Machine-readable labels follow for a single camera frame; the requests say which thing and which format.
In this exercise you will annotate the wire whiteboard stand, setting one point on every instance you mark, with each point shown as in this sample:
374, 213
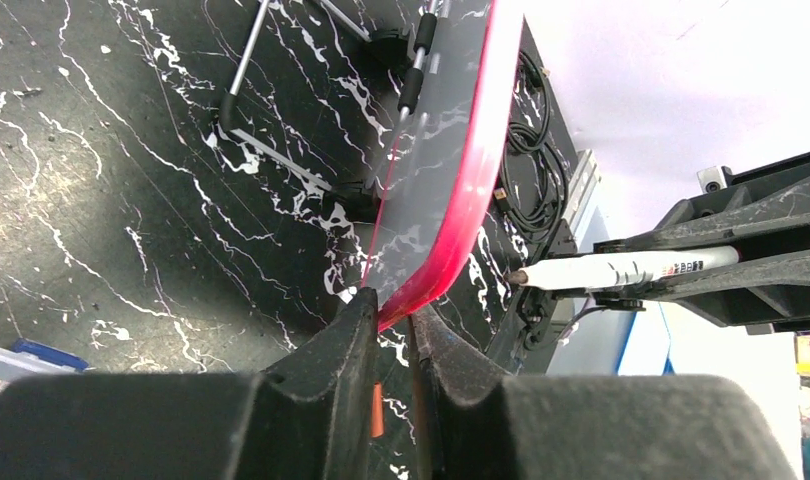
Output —
321, 87

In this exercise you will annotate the orange handled screwdriver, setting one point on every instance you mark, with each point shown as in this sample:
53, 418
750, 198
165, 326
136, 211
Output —
377, 414

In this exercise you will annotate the pink framed whiteboard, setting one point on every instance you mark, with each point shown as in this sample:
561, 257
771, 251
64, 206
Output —
436, 178

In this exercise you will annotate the aluminium frame rail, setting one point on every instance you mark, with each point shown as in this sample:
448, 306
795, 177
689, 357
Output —
581, 204

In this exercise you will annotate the white marker pen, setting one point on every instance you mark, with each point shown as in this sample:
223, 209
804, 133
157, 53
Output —
610, 270

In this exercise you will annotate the clear plastic screw box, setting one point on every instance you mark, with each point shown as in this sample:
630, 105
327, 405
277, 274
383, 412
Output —
26, 357

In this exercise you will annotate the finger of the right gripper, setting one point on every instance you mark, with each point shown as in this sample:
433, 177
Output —
763, 216
773, 290

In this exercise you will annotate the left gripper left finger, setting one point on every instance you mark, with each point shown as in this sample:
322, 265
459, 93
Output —
307, 416

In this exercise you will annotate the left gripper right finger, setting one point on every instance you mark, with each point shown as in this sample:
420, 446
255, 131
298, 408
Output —
475, 420

